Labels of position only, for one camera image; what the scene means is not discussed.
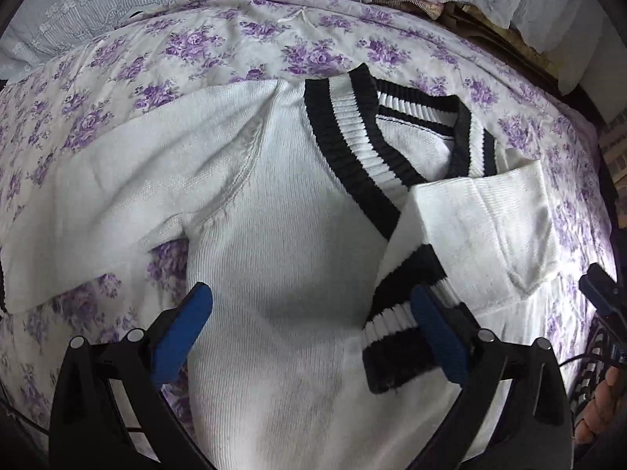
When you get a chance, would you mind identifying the white sweater with black stripes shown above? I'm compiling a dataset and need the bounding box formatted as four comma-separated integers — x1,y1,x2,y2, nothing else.
1,66,559,469

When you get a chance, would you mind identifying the person's right hand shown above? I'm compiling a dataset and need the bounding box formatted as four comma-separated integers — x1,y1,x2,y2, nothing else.
574,367,626,446

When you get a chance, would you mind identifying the beige checkered curtain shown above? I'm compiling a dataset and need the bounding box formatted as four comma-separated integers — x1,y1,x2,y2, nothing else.
600,109,627,199

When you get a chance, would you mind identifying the stacked brown bedding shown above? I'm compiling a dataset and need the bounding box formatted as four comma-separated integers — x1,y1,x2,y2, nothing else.
356,0,560,97

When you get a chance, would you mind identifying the purple floral bedsheet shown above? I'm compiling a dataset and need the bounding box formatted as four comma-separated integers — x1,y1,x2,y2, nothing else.
0,0,619,451

